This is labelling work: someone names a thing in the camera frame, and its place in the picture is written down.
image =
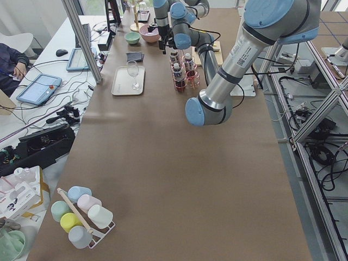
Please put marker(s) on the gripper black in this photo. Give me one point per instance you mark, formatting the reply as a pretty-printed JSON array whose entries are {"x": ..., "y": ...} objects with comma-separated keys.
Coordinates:
[{"x": 163, "y": 34}]

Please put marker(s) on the copper wire bottle basket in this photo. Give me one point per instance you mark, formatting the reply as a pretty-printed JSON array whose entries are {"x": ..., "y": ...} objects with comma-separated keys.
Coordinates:
[{"x": 196, "y": 82}]

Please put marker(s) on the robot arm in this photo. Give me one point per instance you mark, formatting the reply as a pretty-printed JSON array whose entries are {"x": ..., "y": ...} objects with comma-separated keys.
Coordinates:
[
  {"x": 189, "y": 10},
  {"x": 265, "y": 23}
]

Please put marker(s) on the tea bottle far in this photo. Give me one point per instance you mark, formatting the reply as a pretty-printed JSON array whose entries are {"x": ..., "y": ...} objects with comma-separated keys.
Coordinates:
[{"x": 174, "y": 58}]

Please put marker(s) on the tea bottle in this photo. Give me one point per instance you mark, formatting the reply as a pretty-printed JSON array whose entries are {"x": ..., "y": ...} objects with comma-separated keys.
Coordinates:
[
  {"x": 179, "y": 77},
  {"x": 174, "y": 58},
  {"x": 189, "y": 66}
]

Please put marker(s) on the tea bottle near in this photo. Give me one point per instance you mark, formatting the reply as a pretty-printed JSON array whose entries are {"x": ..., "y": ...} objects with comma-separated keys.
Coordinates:
[{"x": 189, "y": 66}]

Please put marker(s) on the tea bottle middle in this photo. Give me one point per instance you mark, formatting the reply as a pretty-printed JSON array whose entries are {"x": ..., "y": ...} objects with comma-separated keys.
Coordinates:
[{"x": 179, "y": 77}]

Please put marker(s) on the pink bowl with ice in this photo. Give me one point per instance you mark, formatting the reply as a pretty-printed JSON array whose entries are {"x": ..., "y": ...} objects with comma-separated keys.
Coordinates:
[{"x": 149, "y": 37}]

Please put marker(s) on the grey folded cloth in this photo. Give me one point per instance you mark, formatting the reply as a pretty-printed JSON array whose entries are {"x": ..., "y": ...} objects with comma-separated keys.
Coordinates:
[{"x": 136, "y": 56}]

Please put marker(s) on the green empty bowl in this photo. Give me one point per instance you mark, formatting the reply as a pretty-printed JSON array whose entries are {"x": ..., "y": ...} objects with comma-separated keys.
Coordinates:
[{"x": 132, "y": 38}]

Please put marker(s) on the wooden cup tree stand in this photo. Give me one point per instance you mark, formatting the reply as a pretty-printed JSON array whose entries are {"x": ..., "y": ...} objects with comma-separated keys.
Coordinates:
[{"x": 134, "y": 7}]

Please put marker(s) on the black glass rack tray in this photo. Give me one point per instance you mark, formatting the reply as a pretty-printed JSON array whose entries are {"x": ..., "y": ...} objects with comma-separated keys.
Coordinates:
[{"x": 143, "y": 16}]

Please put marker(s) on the clear wine glass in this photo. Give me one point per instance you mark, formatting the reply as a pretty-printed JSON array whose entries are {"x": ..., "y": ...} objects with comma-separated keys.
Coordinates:
[{"x": 133, "y": 71}]

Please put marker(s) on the cream rabbit tray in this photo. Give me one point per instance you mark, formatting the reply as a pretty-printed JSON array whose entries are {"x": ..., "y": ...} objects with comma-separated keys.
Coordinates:
[{"x": 123, "y": 82}]

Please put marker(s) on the blue teach pendant far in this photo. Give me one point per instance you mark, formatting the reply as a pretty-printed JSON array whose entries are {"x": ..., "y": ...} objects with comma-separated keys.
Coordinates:
[{"x": 77, "y": 61}]

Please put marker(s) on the blue teach pendant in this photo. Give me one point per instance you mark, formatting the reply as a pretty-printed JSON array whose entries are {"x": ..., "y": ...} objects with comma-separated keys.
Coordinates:
[
  {"x": 40, "y": 89},
  {"x": 77, "y": 61}
]

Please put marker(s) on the blue teach pendant near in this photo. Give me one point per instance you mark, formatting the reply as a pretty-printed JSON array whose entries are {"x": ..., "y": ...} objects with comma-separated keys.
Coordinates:
[{"x": 40, "y": 89}]

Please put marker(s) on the seated person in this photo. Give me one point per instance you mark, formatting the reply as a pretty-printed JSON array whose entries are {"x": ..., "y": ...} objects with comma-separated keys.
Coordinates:
[{"x": 13, "y": 68}]

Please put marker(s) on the white cup rack pastel cups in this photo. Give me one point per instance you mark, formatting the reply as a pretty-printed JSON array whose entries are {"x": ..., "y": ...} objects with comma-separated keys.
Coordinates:
[{"x": 82, "y": 217}]

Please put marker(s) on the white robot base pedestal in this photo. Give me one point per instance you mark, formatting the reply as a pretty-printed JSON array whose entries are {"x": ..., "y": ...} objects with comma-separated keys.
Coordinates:
[{"x": 245, "y": 87}]

